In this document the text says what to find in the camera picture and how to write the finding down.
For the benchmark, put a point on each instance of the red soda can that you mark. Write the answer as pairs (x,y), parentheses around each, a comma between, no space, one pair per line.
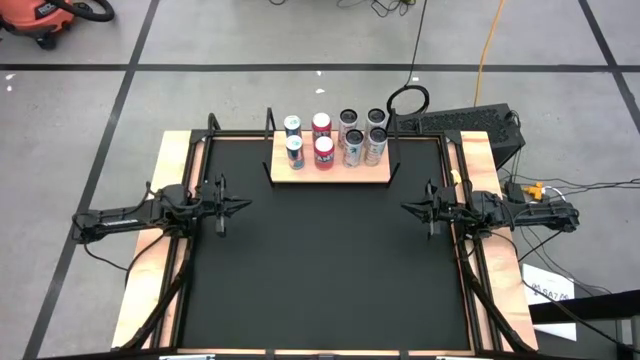
(321,121)
(324,152)

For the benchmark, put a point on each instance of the black metal table frame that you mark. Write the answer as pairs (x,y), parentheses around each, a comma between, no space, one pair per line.
(425,135)

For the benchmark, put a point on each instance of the Celsius Peach Vibe can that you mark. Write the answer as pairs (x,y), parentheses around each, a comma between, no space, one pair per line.
(348,117)
(353,150)

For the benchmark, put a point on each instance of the silver metal bracket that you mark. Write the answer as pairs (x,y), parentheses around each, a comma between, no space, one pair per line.
(187,357)
(450,358)

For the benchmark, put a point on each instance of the black perforated computer case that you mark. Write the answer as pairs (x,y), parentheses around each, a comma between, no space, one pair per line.
(465,120)

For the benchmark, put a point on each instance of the wooden shelf with black frame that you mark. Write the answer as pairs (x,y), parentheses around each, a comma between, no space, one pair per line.
(370,175)

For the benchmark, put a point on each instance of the orange shop vacuum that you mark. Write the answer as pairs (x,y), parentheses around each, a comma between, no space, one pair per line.
(30,15)

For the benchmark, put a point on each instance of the blue silver Red Bull can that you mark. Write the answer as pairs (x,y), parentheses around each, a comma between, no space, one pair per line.
(295,152)
(292,122)

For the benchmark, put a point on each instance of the black power brick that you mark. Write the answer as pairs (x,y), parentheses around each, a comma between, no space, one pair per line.
(514,190)

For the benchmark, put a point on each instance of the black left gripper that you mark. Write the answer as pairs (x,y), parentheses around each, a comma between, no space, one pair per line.
(210,202)

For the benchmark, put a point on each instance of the white paper sheet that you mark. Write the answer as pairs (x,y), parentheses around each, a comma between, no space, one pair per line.
(547,280)

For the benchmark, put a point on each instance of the black table mat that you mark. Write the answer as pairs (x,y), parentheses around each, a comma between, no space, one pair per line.
(325,275)

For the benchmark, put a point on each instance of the black bar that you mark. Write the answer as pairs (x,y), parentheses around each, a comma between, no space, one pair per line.
(590,307)

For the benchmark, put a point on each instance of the small yellow tag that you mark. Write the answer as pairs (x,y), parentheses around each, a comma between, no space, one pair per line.
(455,176)

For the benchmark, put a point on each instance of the yellow power plug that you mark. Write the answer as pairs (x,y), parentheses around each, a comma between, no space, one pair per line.
(534,190)

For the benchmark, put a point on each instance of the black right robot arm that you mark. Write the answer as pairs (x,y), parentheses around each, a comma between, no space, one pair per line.
(540,215)

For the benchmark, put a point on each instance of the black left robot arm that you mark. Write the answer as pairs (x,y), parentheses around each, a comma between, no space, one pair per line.
(120,220)

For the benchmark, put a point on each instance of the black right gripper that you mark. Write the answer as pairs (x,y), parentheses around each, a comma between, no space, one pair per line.
(450,205)

